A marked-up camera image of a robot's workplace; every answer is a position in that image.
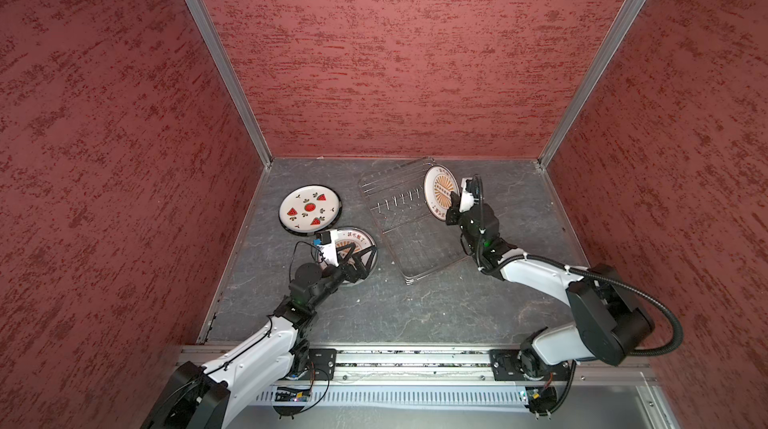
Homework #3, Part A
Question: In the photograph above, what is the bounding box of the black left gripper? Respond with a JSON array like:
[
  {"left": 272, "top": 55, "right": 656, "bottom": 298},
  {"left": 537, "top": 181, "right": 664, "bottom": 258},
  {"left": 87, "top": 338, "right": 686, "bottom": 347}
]
[{"left": 310, "top": 241, "right": 376, "bottom": 310}]

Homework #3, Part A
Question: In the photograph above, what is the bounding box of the orange sunburst plate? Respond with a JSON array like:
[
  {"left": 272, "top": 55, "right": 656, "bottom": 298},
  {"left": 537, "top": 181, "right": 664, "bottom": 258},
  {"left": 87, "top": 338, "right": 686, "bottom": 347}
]
[
  {"left": 423, "top": 165, "right": 459, "bottom": 222},
  {"left": 315, "top": 227, "right": 379, "bottom": 286}
]

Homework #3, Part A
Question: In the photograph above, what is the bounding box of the brown striped rim plate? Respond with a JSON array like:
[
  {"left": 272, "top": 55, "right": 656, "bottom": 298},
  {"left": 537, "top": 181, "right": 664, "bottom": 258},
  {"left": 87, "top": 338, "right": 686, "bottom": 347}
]
[{"left": 277, "top": 184, "right": 344, "bottom": 238}]

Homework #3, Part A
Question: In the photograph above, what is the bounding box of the watermelon pattern white plate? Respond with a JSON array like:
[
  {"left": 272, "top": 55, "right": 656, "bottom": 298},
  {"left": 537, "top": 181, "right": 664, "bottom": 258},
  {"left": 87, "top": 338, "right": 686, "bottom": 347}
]
[{"left": 278, "top": 185, "right": 342, "bottom": 235}]

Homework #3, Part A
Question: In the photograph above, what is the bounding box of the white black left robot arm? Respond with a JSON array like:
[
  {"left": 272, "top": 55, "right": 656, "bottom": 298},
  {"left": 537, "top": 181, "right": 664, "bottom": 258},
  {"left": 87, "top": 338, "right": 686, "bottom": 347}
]
[{"left": 141, "top": 243, "right": 378, "bottom": 428}]

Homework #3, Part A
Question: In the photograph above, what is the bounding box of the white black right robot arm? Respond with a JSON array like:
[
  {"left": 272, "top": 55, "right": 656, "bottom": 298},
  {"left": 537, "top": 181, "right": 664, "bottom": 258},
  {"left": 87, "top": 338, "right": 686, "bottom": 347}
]
[{"left": 446, "top": 176, "right": 655, "bottom": 380}]

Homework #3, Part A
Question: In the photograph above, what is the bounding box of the left circuit board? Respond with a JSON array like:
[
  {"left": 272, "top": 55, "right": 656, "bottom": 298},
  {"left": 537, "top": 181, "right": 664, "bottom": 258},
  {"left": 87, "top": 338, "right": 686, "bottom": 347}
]
[{"left": 274, "top": 386, "right": 313, "bottom": 405}]

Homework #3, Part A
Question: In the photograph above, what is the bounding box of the circuit board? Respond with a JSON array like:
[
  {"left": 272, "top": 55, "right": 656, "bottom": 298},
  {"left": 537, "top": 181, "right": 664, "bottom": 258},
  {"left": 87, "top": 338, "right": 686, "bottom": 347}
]
[
  {"left": 525, "top": 387, "right": 558, "bottom": 414},
  {"left": 274, "top": 386, "right": 313, "bottom": 405}
]

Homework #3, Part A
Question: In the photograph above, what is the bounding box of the right circuit board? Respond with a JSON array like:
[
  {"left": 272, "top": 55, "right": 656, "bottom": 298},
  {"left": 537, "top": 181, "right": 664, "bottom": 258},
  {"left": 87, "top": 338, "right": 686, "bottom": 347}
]
[{"left": 525, "top": 387, "right": 558, "bottom": 414}]

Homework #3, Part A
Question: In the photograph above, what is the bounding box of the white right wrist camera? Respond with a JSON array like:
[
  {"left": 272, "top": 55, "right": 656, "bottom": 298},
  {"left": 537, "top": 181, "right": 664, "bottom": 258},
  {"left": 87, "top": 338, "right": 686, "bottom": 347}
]
[{"left": 459, "top": 178, "right": 476, "bottom": 213}]

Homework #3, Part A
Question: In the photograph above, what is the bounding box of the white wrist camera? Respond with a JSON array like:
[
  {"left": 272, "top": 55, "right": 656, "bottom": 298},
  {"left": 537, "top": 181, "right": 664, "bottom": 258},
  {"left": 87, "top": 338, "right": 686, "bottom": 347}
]
[
  {"left": 459, "top": 178, "right": 476, "bottom": 213},
  {"left": 314, "top": 230, "right": 338, "bottom": 266}
]

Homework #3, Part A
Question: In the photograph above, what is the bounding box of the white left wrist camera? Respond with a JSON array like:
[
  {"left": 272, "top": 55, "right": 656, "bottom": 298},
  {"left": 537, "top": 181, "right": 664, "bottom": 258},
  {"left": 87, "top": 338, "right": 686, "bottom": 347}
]
[{"left": 314, "top": 230, "right": 338, "bottom": 266}]

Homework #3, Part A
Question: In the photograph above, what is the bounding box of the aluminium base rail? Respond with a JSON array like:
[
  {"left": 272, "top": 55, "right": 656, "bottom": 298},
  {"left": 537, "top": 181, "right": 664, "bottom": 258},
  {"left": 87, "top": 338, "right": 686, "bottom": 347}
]
[{"left": 149, "top": 341, "right": 679, "bottom": 429}]

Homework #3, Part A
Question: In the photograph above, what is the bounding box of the black corrugated cable conduit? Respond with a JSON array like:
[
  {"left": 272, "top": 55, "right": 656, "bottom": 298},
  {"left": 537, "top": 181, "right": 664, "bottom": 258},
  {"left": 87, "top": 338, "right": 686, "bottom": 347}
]
[{"left": 473, "top": 176, "right": 685, "bottom": 358}]

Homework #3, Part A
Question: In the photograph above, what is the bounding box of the aluminium left corner post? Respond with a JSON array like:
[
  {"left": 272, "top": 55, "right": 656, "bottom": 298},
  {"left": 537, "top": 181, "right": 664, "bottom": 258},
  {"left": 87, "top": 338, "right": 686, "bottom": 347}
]
[{"left": 184, "top": 0, "right": 274, "bottom": 169}]

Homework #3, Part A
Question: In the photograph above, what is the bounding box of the aluminium corner post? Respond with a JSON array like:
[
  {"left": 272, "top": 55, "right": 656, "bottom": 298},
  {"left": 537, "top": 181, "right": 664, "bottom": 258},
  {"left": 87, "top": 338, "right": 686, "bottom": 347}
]
[
  {"left": 538, "top": 0, "right": 647, "bottom": 171},
  {"left": 184, "top": 0, "right": 274, "bottom": 169}
]

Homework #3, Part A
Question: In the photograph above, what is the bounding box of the aluminium right corner post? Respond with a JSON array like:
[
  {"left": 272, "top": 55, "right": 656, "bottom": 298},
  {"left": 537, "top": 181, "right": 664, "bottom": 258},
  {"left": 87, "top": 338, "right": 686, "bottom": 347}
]
[{"left": 538, "top": 0, "right": 647, "bottom": 171}]

